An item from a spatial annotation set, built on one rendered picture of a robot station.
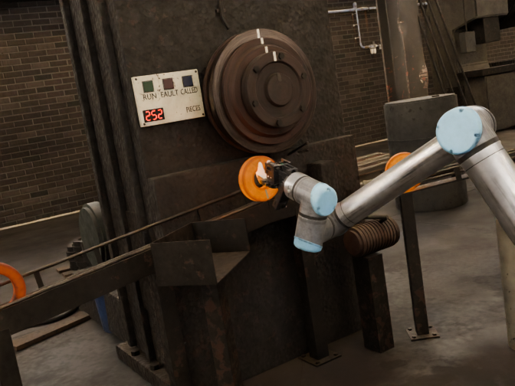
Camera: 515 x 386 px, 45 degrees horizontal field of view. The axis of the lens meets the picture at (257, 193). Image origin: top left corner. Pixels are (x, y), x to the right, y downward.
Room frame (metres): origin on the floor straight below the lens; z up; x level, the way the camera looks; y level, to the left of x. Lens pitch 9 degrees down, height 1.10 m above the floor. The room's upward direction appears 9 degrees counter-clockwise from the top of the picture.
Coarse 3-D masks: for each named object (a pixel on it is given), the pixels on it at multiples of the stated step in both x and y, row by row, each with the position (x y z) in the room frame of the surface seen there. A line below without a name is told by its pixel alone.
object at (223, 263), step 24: (168, 240) 1.93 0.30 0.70; (192, 240) 1.78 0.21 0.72; (216, 240) 2.04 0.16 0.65; (240, 240) 2.01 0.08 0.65; (168, 264) 1.82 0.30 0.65; (192, 264) 1.79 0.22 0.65; (216, 264) 1.93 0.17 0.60; (216, 288) 1.90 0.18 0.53; (216, 312) 1.91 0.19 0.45; (216, 336) 1.92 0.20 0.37; (216, 360) 1.92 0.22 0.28; (240, 384) 1.94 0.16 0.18
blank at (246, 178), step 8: (248, 160) 2.12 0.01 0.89; (256, 160) 2.12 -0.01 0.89; (264, 160) 2.14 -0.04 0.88; (272, 160) 2.15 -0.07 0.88; (248, 168) 2.10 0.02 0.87; (256, 168) 2.12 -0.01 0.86; (240, 176) 2.10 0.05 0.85; (248, 176) 2.10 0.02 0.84; (240, 184) 2.10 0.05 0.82; (248, 184) 2.09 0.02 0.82; (248, 192) 2.09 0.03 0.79; (256, 192) 2.11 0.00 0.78; (264, 192) 2.12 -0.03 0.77; (272, 192) 2.14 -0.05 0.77; (256, 200) 2.10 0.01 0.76; (264, 200) 2.12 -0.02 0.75
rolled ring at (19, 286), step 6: (0, 264) 1.87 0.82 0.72; (6, 264) 1.89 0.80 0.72; (0, 270) 1.87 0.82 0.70; (6, 270) 1.88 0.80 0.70; (12, 270) 1.89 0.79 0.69; (12, 276) 1.89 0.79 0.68; (18, 276) 1.90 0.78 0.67; (12, 282) 1.89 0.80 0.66; (18, 282) 1.89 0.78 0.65; (24, 282) 1.90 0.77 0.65; (18, 288) 1.89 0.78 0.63; (24, 288) 1.90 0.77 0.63; (18, 294) 1.89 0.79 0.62; (24, 294) 1.90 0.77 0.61; (12, 300) 1.88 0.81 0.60
